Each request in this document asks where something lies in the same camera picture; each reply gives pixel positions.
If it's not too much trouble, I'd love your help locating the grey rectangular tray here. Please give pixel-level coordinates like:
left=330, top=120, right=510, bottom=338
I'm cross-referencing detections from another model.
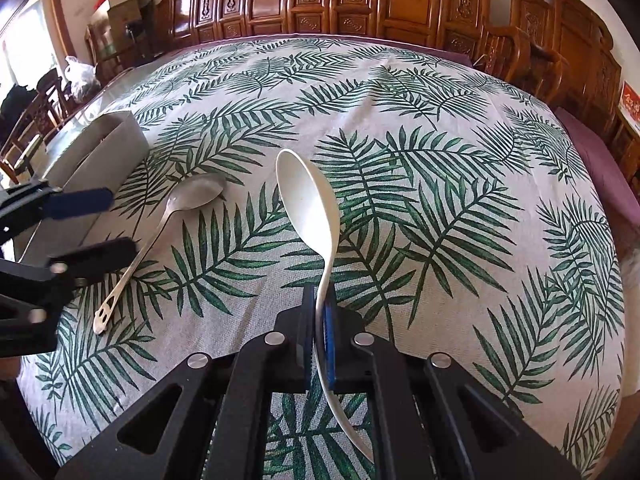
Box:
left=12, top=111, right=150, bottom=271

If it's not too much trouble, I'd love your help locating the white plastic bag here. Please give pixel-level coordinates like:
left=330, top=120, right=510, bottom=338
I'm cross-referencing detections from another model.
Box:
left=64, top=56, right=99, bottom=102

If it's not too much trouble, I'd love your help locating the black bag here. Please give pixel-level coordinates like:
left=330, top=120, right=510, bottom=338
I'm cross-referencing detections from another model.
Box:
left=0, top=85, right=40, bottom=128

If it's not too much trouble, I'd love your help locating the carved wooden arched panel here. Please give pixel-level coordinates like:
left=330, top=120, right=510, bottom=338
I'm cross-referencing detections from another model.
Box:
left=509, top=0, right=625, bottom=136

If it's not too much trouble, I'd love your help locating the dark wooden chair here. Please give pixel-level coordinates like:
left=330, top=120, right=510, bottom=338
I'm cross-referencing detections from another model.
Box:
left=0, top=74, right=78, bottom=186

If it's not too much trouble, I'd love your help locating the red box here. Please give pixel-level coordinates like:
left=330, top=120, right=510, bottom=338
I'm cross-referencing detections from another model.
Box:
left=619, top=82, right=640, bottom=136

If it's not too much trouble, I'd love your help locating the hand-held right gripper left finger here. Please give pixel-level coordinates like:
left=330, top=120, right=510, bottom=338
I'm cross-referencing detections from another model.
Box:
left=52, top=282, right=321, bottom=480

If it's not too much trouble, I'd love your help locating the wooden side furniture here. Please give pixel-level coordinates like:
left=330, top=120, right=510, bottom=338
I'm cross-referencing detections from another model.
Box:
left=607, top=110, right=640, bottom=188

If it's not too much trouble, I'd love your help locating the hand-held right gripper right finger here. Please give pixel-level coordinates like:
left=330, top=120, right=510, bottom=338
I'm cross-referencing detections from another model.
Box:
left=321, top=291, right=584, bottom=480

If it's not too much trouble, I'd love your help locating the white plastic spoon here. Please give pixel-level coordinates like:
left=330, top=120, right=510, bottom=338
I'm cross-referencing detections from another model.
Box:
left=276, top=149, right=376, bottom=464

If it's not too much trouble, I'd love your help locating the carved wooden chair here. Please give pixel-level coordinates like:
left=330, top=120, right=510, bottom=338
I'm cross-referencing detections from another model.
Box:
left=479, top=24, right=572, bottom=107

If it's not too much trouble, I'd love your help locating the leaf print tablecloth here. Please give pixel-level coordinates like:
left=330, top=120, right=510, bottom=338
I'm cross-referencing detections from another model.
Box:
left=17, top=35, right=627, bottom=480

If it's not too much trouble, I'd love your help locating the metal spoon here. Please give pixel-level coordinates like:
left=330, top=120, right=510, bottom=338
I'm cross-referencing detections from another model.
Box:
left=92, top=174, right=227, bottom=335

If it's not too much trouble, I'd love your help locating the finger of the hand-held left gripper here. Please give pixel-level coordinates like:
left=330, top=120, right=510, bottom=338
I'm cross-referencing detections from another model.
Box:
left=0, top=182, right=115, bottom=243
left=0, top=237, right=140, bottom=311

